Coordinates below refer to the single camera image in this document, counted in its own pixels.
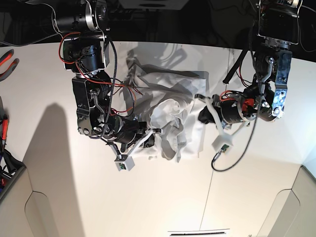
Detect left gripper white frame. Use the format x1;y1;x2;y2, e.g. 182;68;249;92
195;93;257;138

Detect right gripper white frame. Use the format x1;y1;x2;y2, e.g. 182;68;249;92
101;116;163;158

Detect white t-shirt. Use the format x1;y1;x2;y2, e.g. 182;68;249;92
124;42;209;163

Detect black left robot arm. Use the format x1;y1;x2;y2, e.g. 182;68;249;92
196;0;303;151

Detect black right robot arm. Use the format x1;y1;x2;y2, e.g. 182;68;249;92
52;0;158;158

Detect white floor vent grille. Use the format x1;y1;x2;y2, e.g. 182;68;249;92
167;229;230;237

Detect black bag at left edge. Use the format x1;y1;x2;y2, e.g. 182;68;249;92
0;149;26;180

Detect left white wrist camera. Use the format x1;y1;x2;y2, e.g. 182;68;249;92
211;133;233;152

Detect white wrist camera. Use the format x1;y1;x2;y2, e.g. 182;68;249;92
115;155;135;171
211;133;233;152

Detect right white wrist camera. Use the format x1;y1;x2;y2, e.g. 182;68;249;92
115;155;135;171

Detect black braided camera cable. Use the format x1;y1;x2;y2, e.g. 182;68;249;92
211;24;263;172

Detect red handled tool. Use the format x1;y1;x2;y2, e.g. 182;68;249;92
0;114;9;154

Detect orange handled pliers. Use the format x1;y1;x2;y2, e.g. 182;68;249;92
0;48;20;83

